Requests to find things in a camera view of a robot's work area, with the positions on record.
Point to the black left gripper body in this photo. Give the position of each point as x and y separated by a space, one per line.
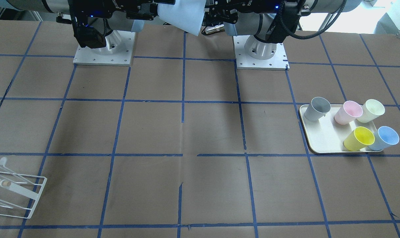
252 6

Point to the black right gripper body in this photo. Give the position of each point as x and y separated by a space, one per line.
122 7

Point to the light blue plastic cup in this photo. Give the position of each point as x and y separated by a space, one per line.
186 15

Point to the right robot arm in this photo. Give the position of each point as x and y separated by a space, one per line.
93 20

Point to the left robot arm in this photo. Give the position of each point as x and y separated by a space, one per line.
271 21

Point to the grey plastic cup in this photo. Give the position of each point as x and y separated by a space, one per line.
317 108

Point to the pink plastic cup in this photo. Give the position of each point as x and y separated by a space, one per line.
348 112

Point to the cream plastic cup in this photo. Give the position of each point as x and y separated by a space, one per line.
372 109

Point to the yellow plastic cup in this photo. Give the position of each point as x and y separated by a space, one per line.
359 138

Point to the silver flashlight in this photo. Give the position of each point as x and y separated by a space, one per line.
210 30

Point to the beige plastic tray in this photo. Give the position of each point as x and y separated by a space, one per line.
327 136

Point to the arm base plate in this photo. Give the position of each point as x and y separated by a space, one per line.
118 51
253 54

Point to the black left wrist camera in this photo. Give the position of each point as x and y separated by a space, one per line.
276 33

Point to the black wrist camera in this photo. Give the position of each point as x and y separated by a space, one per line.
276 33
89 37

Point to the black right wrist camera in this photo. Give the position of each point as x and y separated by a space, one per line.
89 37

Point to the white wire cup rack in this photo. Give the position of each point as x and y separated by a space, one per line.
19 193

